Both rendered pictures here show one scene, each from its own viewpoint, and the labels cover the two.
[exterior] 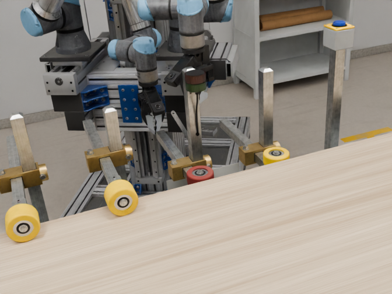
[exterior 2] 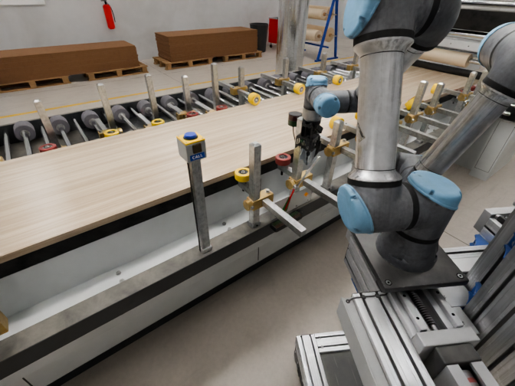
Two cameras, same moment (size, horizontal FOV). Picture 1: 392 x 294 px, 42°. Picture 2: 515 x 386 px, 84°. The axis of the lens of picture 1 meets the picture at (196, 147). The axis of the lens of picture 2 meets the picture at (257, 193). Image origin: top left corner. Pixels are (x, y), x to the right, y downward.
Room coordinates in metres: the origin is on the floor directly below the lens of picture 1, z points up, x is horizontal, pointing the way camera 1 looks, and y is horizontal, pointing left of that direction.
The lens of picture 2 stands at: (2.45, -0.55, 1.62)
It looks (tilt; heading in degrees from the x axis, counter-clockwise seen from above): 36 degrees down; 161
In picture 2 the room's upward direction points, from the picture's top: 1 degrees clockwise
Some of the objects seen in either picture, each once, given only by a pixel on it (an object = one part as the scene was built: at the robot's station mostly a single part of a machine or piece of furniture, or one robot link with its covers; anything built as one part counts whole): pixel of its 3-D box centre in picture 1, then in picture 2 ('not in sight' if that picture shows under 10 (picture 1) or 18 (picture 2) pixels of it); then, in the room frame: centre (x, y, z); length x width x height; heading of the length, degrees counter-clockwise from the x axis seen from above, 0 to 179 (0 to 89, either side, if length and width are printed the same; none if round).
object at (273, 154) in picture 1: (276, 167); (243, 181); (1.36, -0.24, 0.85); 0.08 x 0.08 x 0.11
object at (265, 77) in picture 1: (265, 136); (254, 192); (1.51, -0.23, 0.89); 0.03 x 0.03 x 0.48; 19
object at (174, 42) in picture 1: (184, 35); (410, 237); (2.08, 0.01, 1.09); 0.15 x 0.15 x 0.10
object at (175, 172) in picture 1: (190, 167); (298, 180); (1.42, 0.02, 0.85); 0.13 x 0.06 x 0.05; 109
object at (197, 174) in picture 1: (200, 187); (282, 165); (1.28, -0.01, 0.85); 0.08 x 0.08 x 0.11
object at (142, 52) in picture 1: (144, 53); not in sight; (1.75, 0.16, 1.12); 0.09 x 0.08 x 0.11; 53
